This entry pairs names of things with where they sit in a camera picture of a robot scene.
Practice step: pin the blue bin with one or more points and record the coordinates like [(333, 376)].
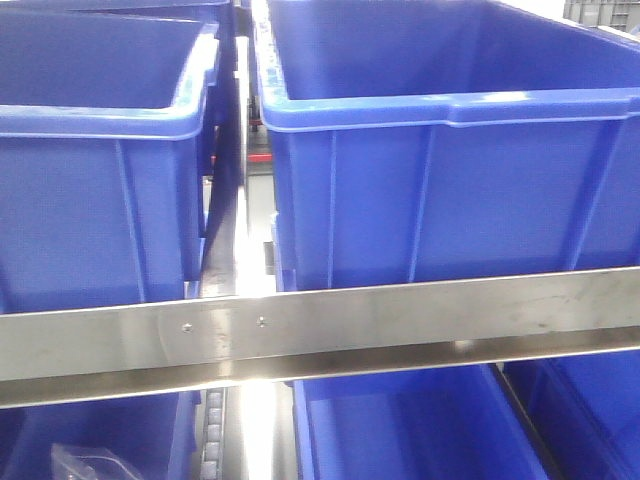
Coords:
[(585, 409), (419, 141), (101, 138), (155, 434), (445, 423)]

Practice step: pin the blue lower bin right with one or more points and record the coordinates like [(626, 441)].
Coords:
[(585, 409)]

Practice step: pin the blue lower bin middle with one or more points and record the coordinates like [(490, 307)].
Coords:
[(445, 423)]

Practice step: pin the blue upper bin right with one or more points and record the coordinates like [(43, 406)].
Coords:
[(419, 141)]

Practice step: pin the blue upper bin left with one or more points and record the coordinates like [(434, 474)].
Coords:
[(101, 138)]

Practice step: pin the blue lower bin left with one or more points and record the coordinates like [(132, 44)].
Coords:
[(155, 434)]

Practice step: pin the clear plastic bag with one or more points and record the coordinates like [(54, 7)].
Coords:
[(84, 463)]

